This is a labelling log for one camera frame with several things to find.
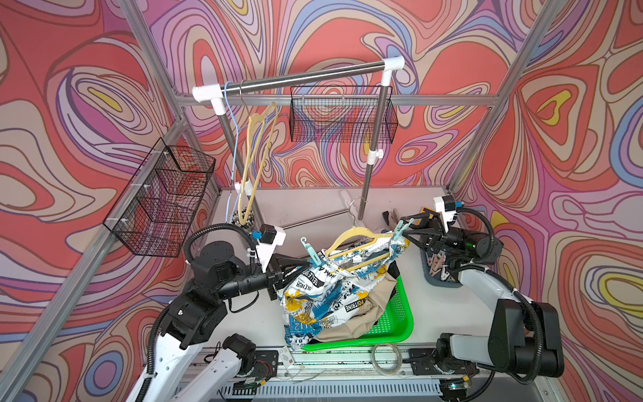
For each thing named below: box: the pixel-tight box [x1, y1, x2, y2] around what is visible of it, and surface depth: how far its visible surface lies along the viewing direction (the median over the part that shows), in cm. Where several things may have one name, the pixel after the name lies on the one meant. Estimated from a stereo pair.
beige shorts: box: [316, 274, 397, 342], surface depth 75 cm
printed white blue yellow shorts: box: [278, 234, 410, 348], surface depth 67 cm
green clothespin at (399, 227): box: [392, 217, 415, 241], surface depth 67 cm
